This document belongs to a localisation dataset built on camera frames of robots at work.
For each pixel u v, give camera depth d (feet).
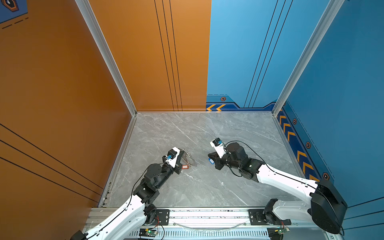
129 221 1.87
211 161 2.53
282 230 2.28
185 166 2.94
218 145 2.24
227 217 2.47
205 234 2.28
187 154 2.43
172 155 1.98
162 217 2.42
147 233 2.31
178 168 2.15
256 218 2.38
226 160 2.21
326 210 1.29
